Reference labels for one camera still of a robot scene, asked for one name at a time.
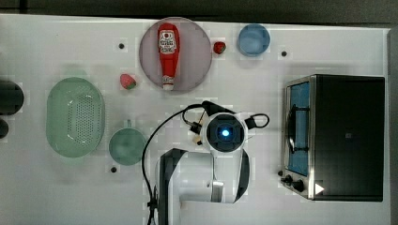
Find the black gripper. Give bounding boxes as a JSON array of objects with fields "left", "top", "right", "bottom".
[{"left": 187, "top": 100, "right": 233, "bottom": 131}]

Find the peeled banana toy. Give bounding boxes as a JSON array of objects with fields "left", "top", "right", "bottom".
[{"left": 192, "top": 135, "right": 203, "bottom": 145}]

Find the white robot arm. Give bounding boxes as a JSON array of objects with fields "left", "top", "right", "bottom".
[{"left": 156, "top": 101, "right": 250, "bottom": 225}]

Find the green mug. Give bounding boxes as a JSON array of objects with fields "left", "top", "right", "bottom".
[{"left": 109, "top": 119, "right": 146, "bottom": 166}]

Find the red strawberry toy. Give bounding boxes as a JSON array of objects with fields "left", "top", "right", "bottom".
[{"left": 213, "top": 41, "right": 226, "bottom": 54}]

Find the blue bowl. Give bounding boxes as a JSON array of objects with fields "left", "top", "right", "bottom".
[{"left": 237, "top": 23, "right": 271, "bottom": 57}]

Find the red ketchup bottle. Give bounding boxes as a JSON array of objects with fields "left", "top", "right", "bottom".
[{"left": 158, "top": 22, "right": 180, "bottom": 90}]

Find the pink strawberry toy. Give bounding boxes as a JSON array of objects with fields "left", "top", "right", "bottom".
[{"left": 120, "top": 74, "right": 136, "bottom": 90}]

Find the black toaster oven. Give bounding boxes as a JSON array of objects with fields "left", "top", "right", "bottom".
[{"left": 279, "top": 74, "right": 385, "bottom": 202}]

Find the green perforated colander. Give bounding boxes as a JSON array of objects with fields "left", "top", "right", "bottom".
[{"left": 46, "top": 77, "right": 105, "bottom": 158}]

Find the small black cup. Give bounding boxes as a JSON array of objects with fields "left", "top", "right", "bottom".
[{"left": 0, "top": 119, "right": 9, "bottom": 139}]

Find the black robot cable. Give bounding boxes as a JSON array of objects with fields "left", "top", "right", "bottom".
[{"left": 141, "top": 102, "right": 207, "bottom": 225}]

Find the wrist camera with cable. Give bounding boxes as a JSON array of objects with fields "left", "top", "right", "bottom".
[{"left": 244, "top": 113, "right": 270, "bottom": 129}]

